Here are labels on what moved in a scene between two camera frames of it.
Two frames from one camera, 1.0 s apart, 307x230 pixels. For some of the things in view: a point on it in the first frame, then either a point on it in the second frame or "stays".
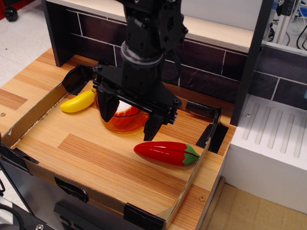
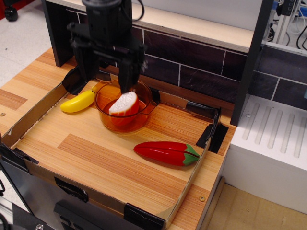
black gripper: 140,86 -> 109,30
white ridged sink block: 267,157 stays
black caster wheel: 11,14 stays
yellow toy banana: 78,102 stays
